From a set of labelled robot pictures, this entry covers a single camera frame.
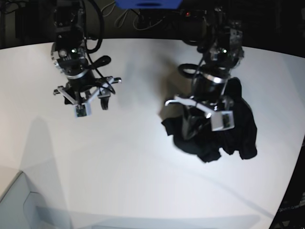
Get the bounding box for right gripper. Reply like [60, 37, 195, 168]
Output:
[53, 76, 122, 110]

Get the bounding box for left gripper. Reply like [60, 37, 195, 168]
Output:
[164, 78, 234, 140]

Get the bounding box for black t-shirt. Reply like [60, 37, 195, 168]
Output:
[162, 77, 257, 163]

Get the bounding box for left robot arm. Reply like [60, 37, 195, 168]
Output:
[165, 7, 244, 140]

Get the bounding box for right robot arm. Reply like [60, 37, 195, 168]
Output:
[51, 0, 122, 117]

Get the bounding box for blue box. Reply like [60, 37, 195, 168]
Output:
[115, 0, 182, 9]

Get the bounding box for white bin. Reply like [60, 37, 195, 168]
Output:
[0, 172, 72, 229]

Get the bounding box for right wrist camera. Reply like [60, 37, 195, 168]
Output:
[74, 103, 92, 118]

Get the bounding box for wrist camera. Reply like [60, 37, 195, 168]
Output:
[210, 111, 235, 132]
[74, 103, 92, 118]

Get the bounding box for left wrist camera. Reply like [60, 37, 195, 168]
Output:
[210, 111, 235, 132]

